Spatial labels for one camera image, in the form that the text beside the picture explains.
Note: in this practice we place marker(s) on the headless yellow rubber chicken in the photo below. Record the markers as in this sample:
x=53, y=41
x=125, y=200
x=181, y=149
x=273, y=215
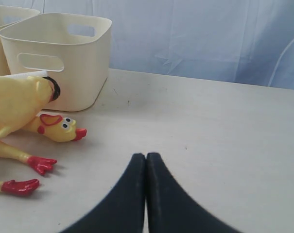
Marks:
x=22, y=98

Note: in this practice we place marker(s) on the cream bin marked O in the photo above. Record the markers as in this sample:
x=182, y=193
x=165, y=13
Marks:
x=73, y=49

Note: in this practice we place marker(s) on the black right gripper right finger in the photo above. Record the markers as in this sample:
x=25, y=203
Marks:
x=170, y=209

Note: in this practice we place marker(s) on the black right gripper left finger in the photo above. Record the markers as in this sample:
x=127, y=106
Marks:
x=122, y=210

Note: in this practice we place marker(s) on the yellow chicken facing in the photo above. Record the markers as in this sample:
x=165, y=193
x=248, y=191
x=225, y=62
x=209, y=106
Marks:
x=56, y=127
x=23, y=188

